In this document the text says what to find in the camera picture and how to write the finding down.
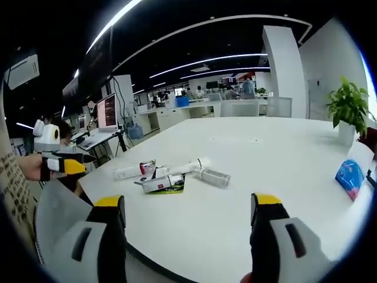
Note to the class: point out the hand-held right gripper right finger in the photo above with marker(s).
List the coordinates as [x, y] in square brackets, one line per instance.
[274, 236]

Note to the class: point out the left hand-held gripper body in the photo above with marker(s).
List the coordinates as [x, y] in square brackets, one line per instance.
[48, 138]

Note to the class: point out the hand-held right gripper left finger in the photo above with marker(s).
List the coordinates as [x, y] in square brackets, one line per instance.
[100, 236]

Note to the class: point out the long white skincare tube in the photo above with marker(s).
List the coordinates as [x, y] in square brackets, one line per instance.
[126, 173]

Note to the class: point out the small red skincare bottle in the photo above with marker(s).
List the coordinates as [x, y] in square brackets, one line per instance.
[146, 167]

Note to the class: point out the silver skincare bottle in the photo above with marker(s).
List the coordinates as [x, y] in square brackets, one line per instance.
[160, 184]

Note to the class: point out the clear skincare bottle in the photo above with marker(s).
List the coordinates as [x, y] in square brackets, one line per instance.
[213, 177]

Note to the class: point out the green skincare packet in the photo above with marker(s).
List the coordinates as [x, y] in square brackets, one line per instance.
[173, 191]

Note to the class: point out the blue storage bin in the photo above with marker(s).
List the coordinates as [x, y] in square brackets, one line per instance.
[182, 101]

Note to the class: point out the person's left hand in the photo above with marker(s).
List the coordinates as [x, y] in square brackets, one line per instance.
[33, 168]

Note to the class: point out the person's right hand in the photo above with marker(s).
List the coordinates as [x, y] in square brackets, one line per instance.
[246, 278]

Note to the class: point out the tilted white work desk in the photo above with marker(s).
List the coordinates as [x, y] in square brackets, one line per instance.
[94, 140]

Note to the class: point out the black tripod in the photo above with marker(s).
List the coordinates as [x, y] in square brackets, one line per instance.
[120, 141]

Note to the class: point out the computer monitor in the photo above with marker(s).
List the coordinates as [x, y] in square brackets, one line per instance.
[107, 112]

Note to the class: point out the blue water jug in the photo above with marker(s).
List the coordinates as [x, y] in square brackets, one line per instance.
[136, 131]

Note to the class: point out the white ceiling air unit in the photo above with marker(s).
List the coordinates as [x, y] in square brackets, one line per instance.
[23, 70]

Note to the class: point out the blue patterned packet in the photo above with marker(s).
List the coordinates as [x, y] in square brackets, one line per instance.
[350, 177]

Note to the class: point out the green plant in white pot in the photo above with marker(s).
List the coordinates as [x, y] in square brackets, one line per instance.
[349, 109]

